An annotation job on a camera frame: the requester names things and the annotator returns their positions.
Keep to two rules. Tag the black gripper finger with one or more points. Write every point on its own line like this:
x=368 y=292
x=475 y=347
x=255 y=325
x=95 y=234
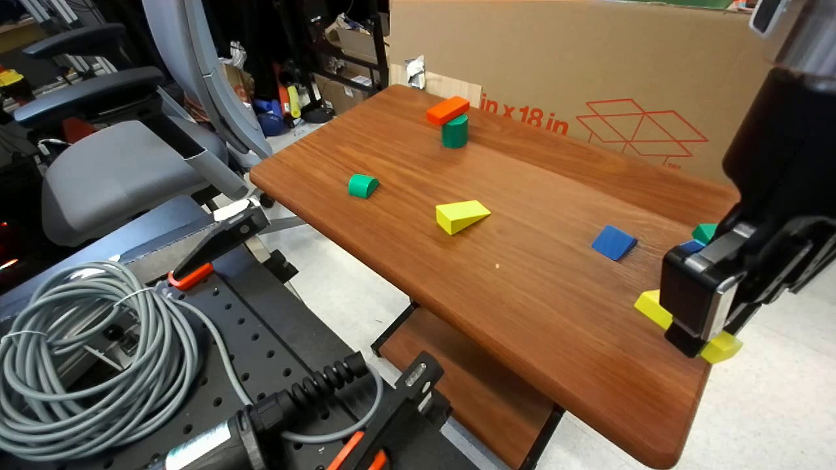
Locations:
x=683 y=339

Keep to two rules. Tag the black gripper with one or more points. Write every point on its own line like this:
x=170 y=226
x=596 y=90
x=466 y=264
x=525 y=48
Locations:
x=782 y=163

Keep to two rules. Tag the blue base block of tower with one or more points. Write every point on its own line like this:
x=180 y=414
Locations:
x=690 y=247

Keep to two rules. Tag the green block under yellow bar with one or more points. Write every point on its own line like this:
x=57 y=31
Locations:
x=704 y=234

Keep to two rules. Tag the orange bar block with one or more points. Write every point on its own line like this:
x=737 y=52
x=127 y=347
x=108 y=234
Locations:
x=445 y=111

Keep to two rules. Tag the flat blue square block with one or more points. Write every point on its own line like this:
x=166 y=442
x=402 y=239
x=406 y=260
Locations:
x=613 y=244

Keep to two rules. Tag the large cardboard box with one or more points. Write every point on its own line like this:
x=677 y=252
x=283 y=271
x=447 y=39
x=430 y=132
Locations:
x=657 y=81

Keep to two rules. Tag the lower wooden shelf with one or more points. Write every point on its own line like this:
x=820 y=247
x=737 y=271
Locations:
x=488 y=399

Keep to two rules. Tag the yellow wedge block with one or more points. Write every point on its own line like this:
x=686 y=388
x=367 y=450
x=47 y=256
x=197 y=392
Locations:
x=461 y=214

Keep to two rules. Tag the black orange clamp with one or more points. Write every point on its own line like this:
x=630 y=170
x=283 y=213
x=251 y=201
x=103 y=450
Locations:
x=200 y=262
x=411 y=403

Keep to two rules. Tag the green cylinder block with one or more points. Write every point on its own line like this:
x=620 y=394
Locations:
x=456 y=132

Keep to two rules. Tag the small green half-round block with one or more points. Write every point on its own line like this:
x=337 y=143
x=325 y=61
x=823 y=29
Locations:
x=360 y=185

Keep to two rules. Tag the grey office chair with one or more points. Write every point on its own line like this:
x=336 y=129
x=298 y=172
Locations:
x=167 y=132

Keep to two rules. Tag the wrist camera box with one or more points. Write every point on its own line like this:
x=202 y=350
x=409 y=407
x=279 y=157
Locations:
x=697 y=288

